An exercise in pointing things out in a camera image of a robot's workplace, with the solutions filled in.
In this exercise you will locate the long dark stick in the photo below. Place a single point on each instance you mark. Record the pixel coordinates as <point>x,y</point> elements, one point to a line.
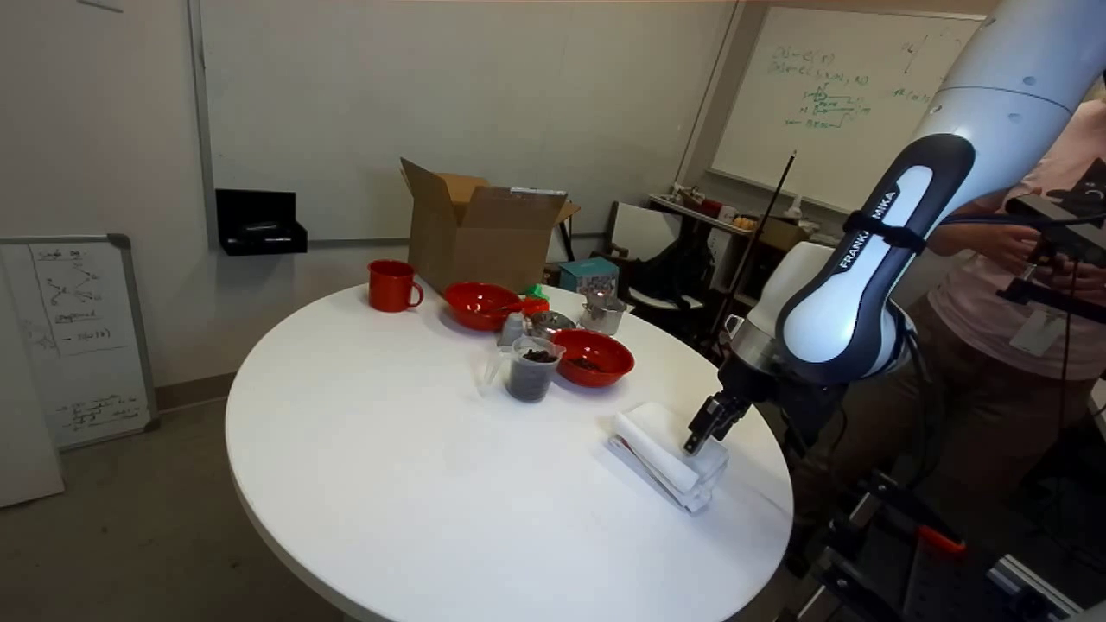
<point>761,231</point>

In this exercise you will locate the black camera stand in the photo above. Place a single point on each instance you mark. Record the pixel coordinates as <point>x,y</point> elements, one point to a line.
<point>1059,231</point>

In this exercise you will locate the large blank wall whiteboard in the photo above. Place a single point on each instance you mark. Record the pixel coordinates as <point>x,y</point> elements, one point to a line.
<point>348,117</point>

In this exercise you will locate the clear cup with dark beans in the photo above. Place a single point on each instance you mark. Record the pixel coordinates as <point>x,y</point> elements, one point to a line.
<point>529,379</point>

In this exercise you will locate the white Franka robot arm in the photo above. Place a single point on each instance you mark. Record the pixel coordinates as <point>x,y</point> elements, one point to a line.
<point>850,288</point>

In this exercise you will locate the red mug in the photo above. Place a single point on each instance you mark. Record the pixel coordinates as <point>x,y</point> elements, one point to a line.
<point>391,286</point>

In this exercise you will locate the person in pink shirt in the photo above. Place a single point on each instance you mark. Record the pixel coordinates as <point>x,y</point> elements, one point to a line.
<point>1004,368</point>

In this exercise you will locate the empty red bowl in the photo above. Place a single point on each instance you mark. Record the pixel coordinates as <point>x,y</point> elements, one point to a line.
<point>477,306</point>

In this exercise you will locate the black chair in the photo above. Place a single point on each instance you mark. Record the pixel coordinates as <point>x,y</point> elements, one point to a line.
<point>656,271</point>

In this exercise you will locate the clear empty glass cup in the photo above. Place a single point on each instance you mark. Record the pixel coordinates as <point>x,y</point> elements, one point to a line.
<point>603,314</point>

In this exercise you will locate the open cardboard box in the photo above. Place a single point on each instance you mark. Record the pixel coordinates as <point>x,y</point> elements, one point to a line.
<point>486,237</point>

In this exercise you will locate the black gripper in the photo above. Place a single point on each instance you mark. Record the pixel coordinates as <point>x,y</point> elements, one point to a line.
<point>737,399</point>

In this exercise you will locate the small red green bottle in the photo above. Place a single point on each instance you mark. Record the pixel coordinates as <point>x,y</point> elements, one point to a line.
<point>533,306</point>

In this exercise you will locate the black case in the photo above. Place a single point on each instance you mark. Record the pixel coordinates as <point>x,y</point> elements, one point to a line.
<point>261,222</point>

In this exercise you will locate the white towel with red stripes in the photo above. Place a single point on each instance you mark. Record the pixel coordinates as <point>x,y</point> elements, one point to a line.
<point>668,453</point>

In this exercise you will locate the cluttered shelf unit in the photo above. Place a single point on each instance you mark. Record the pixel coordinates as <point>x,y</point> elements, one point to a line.
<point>719,231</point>

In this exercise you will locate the teal box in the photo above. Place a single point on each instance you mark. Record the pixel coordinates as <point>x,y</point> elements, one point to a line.
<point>587,275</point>

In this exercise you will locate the red bowl with dark beans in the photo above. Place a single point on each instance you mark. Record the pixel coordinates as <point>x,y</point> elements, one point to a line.
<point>598,362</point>

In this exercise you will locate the small framed whiteboard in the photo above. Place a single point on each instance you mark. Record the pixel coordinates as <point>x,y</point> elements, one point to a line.
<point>88,334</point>

